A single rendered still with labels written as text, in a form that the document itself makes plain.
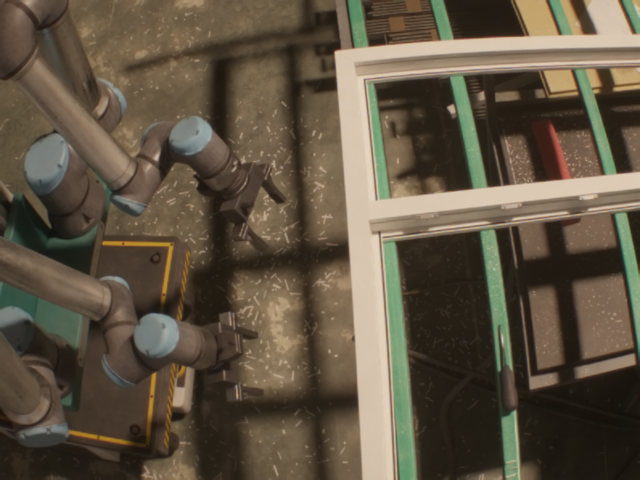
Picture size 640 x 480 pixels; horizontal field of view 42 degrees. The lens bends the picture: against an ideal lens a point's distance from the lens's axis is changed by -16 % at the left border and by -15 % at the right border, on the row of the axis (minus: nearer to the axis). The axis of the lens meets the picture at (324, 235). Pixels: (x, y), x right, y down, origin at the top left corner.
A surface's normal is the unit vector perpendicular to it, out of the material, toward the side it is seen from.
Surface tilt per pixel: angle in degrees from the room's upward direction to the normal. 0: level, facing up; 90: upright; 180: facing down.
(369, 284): 0
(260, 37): 0
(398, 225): 90
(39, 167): 5
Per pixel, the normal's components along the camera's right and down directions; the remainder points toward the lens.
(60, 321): -0.17, -0.44
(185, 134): -0.44, -0.54
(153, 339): -0.47, -0.30
